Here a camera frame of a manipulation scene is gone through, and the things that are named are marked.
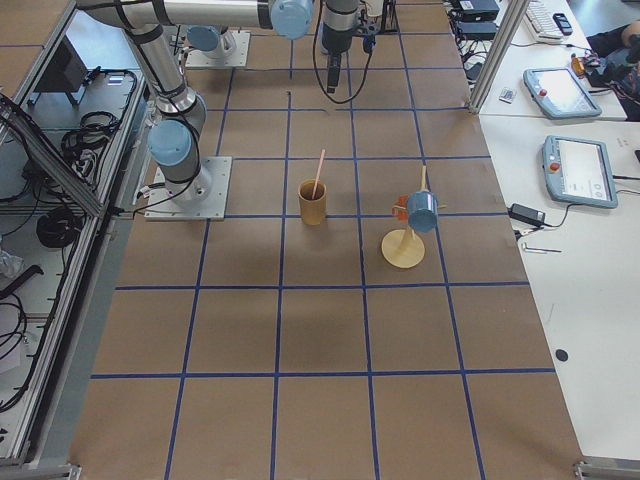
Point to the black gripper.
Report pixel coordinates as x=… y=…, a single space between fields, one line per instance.
x=333 y=41

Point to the pink chopstick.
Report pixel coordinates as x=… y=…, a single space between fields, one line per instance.
x=318 y=173

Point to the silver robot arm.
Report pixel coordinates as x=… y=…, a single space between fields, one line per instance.
x=213 y=42
x=174 y=140

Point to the bamboo cylinder holder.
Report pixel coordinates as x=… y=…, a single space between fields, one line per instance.
x=312 y=202

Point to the orange mug on stand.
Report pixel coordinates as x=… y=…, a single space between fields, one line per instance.
x=399 y=209

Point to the blue mug on stand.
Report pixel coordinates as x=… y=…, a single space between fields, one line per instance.
x=422 y=209

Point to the wooden mug tree stand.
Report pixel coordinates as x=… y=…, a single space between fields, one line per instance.
x=403 y=248

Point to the white keyboard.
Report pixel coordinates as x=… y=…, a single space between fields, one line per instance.
x=540 y=24

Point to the upper teach pendant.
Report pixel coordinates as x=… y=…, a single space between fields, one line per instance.
x=560 y=94

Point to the teach pendant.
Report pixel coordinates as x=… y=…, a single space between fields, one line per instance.
x=560 y=94
x=578 y=171

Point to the black power adapter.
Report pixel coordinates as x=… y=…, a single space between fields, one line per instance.
x=524 y=214

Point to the lower teach pendant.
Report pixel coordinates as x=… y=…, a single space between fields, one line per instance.
x=578 y=171

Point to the black control box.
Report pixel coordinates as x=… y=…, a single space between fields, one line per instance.
x=65 y=73

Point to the metal hex key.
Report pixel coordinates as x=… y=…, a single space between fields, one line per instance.
x=538 y=250

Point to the seated person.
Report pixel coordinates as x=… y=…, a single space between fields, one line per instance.
x=613 y=45

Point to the black wire cup rack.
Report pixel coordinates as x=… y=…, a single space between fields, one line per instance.
x=381 y=13

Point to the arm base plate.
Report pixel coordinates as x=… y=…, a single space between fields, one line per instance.
x=195 y=59
x=205 y=198

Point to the aluminium frame post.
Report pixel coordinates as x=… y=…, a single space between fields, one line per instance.
x=511 y=19

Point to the aluminium cabinet frame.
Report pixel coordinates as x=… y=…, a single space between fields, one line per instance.
x=64 y=171

